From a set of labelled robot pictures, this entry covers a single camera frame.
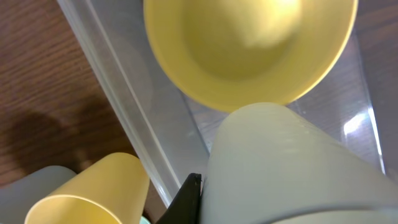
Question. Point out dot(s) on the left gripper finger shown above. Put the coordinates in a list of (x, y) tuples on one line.
[(185, 207)]

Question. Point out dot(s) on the cream plastic cup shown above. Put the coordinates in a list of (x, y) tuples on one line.
[(269, 165)]

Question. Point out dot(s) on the yellow plastic bowl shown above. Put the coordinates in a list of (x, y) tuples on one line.
[(229, 54)]

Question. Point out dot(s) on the grey plastic cup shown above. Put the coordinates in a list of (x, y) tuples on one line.
[(18, 197)]

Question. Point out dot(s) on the clear plastic container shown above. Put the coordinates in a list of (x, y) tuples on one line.
[(173, 135)]

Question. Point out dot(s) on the teal plastic spoon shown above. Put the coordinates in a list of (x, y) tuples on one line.
[(144, 220)]

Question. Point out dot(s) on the yellow plastic cup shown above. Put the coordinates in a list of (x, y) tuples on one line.
[(112, 190)]

